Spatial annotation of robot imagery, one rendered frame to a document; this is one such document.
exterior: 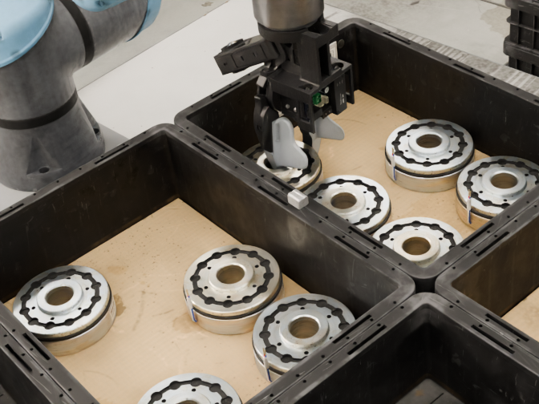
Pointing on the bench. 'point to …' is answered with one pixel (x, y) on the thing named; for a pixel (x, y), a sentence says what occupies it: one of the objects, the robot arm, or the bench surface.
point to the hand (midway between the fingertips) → (293, 158)
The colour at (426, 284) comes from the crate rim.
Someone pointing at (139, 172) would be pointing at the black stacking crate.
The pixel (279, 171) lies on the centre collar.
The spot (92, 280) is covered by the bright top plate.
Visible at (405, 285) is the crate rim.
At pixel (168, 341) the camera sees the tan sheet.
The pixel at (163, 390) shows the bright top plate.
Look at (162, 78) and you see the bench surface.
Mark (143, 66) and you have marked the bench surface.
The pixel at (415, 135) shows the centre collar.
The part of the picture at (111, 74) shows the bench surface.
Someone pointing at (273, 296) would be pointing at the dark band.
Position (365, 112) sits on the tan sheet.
